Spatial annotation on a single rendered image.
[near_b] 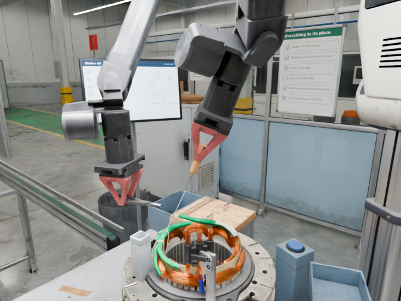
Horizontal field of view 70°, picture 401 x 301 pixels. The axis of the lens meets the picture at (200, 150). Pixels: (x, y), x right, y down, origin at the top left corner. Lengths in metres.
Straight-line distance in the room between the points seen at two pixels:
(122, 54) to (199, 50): 0.22
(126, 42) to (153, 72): 0.98
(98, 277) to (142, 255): 0.61
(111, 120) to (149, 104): 1.03
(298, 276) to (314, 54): 2.18
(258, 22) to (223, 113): 0.15
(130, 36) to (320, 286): 0.68
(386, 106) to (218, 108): 0.40
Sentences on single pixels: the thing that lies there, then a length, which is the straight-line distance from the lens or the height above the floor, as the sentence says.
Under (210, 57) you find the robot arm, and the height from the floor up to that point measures 1.51.
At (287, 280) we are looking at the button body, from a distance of 0.88.
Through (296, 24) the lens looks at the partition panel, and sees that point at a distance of 2.91.
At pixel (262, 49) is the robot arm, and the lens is 0.45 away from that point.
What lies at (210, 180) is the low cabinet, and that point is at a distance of 3.20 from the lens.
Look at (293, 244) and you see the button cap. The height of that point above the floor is 1.04.
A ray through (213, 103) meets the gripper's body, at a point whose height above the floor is 1.44.
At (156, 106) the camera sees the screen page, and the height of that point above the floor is 1.31.
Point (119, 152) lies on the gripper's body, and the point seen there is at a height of 1.33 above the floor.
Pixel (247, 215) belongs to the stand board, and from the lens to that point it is 0.92.
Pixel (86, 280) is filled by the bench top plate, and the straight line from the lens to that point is 1.19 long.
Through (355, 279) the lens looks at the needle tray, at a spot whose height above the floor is 1.04.
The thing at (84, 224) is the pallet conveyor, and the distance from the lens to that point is 1.61.
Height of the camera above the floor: 1.49
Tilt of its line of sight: 15 degrees down
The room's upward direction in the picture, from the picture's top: straight up
